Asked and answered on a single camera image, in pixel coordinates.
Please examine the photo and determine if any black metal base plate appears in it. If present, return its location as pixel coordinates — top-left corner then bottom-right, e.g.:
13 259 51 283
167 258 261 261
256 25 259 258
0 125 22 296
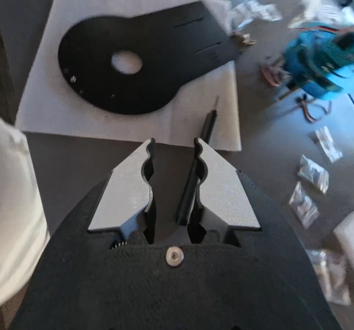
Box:
58 1 241 115

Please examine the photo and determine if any black screwdriver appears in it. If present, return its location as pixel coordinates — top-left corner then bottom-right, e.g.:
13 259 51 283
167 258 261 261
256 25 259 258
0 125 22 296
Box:
176 96 221 225

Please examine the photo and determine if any white foam sheet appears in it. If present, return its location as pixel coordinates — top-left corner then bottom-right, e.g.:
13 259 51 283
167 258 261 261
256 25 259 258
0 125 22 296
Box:
15 0 242 151

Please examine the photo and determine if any group of clear screw bags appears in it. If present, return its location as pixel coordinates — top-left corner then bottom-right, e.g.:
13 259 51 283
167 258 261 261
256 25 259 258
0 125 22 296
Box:
230 0 354 307

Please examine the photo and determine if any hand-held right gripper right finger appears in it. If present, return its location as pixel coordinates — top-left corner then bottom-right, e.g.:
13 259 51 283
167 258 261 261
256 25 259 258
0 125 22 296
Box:
191 137 261 239

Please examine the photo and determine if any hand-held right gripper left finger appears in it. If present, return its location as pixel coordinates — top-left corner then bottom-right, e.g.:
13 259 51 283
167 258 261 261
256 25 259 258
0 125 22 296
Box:
88 138 156 239

